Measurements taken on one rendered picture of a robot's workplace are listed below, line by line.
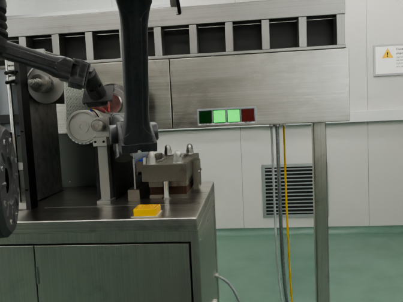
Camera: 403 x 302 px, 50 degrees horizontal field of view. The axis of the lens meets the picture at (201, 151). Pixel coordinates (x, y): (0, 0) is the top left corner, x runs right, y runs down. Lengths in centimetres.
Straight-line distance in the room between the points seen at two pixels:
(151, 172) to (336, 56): 90
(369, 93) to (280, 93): 253
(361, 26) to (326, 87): 252
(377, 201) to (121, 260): 335
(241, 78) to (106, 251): 91
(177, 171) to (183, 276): 37
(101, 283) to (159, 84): 88
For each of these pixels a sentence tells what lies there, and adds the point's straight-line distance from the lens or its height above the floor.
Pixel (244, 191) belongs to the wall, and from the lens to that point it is 426.
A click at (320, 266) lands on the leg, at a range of 217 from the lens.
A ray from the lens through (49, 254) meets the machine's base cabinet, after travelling 148.
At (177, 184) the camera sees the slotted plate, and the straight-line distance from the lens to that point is 159.
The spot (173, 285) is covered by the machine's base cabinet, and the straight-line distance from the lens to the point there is 139.
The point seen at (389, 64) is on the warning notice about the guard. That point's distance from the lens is 439.
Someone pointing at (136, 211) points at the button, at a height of 92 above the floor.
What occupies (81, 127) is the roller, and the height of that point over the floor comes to 117.
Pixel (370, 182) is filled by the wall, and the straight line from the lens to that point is 440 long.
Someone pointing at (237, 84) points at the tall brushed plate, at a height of 132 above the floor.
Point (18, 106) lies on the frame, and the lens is 160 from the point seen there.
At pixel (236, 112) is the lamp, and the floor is 120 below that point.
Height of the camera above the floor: 121
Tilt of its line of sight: 5 degrees down
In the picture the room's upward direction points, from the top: 3 degrees counter-clockwise
